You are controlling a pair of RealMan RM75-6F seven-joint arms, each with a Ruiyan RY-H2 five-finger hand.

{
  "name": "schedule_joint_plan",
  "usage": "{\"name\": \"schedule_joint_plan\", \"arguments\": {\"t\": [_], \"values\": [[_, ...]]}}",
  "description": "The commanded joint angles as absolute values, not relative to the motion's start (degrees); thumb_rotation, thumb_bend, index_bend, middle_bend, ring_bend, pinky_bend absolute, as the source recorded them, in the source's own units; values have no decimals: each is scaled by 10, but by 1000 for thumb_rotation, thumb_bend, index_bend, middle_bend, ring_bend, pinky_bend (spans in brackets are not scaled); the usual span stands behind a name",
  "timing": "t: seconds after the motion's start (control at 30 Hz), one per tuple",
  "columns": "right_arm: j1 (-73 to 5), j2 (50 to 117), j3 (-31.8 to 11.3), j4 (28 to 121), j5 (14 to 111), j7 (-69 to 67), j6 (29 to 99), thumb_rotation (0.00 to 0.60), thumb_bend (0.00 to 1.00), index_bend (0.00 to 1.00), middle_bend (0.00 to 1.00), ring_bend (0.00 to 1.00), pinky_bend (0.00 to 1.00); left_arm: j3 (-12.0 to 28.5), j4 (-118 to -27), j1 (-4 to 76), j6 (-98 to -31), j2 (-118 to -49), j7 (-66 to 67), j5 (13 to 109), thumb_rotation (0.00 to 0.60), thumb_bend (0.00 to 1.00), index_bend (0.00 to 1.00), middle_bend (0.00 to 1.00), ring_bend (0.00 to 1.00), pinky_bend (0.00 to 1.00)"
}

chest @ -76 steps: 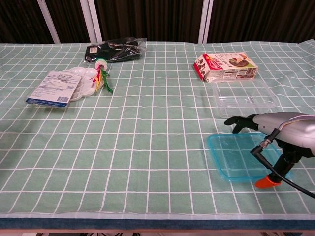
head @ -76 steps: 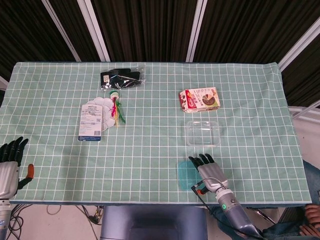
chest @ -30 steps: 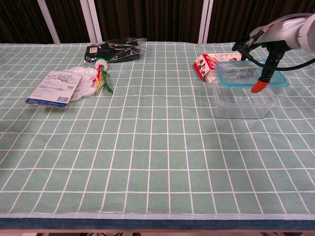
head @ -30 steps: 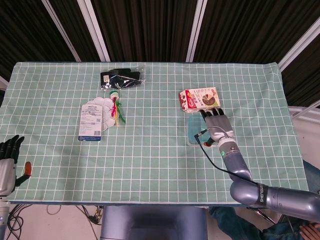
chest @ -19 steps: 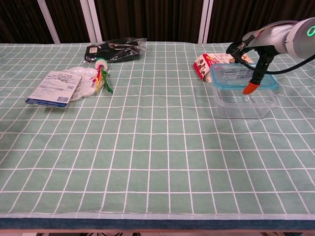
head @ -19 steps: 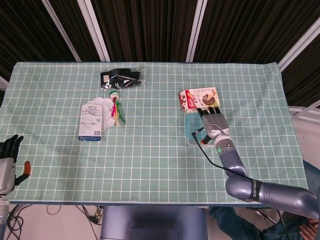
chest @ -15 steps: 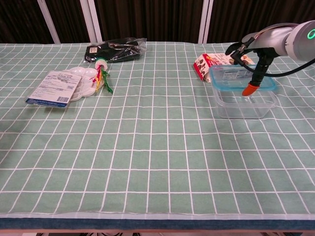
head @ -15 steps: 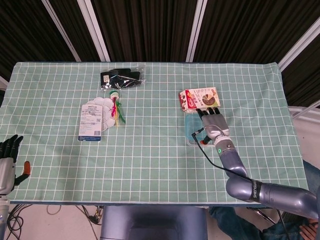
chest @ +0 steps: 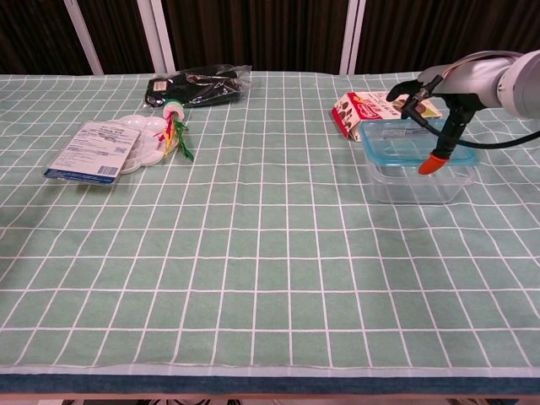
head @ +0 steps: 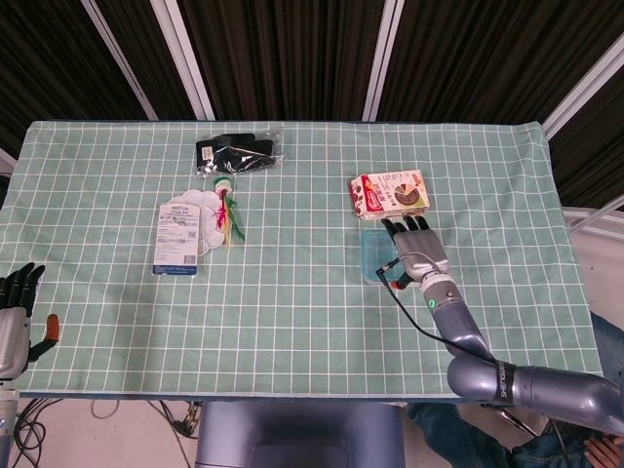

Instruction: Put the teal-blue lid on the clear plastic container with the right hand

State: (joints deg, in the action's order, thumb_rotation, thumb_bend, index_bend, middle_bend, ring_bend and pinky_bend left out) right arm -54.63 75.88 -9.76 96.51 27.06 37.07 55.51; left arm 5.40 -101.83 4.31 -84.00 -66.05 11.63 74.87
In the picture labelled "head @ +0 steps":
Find dark blue table underlay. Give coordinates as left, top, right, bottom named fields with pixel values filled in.
left=19, top=391, right=608, bottom=405

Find black floor cable bundle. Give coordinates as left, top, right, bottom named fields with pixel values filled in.
left=12, top=397, right=67, bottom=468

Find bare bystander hand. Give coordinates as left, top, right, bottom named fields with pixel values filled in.
left=584, top=436, right=620, bottom=468

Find green checked tablecloth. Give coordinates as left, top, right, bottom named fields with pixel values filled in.
left=0, top=120, right=608, bottom=399

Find white metal rack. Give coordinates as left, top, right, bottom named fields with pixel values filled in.
left=560, top=194, right=624, bottom=240

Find chrome chair frame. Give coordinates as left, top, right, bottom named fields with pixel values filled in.
left=487, top=402, right=547, bottom=438

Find colourful tassel ring toy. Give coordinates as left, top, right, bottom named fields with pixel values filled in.
left=213, top=175, right=246, bottom=248

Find translucent blue plastic lid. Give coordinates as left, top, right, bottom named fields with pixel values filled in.
left=359, top=228, right=406, bottom=287

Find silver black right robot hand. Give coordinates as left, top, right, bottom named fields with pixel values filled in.
left=381, top=214, right=452, bottom=292

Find slanted white corner frame post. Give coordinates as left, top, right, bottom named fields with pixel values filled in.
left=540, top=36, right=624, bottom=140

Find wide double white frame post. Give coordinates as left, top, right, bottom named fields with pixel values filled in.
left=150, top=0, right=215, bottom=121

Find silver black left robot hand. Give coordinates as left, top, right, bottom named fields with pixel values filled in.
left=0, top=261, right=60, bottom=381

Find red white snack carton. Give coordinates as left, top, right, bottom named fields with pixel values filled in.
left=347, top=169, right=431, bottom=221

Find black gloves in plastic bag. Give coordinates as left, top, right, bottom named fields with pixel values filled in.
left=194, top=127, right=287, bottom=176

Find black cable with angled plug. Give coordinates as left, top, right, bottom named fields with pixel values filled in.
left=375, top=260, right=498, bottom=365

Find thin white frame post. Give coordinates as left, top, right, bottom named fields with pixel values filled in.
left=80, top=0, right=160, bottom=121

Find white paint palette with card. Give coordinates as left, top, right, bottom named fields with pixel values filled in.
left=151, top=188, right=225, bottom=277

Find grey-blue robot torso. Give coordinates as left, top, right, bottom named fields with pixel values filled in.
left=194, top=400, right=407, bottom=468

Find dark pleated curtain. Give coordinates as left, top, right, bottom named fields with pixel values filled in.
left=0, top=0, right=624, bottom=206

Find floor cable with yellow plug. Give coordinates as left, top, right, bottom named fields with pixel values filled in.
left=145, top=399, right=202, bottom=440

